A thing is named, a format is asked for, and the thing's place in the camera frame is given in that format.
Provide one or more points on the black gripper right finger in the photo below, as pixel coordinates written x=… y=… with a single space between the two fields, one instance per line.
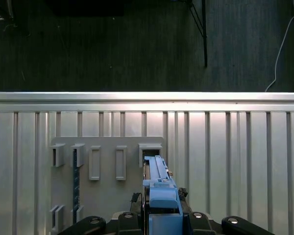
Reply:
x=198 y=225

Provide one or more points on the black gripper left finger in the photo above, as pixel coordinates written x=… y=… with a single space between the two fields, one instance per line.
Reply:
x=127 y=225

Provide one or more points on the hard disk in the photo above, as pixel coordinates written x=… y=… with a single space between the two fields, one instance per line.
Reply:
x=161 y=198

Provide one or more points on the grey parts rack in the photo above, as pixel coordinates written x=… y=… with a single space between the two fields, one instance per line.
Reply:
x=105 y=193

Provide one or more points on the RAM stick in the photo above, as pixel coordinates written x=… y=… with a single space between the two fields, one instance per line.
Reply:
x=75 y=183

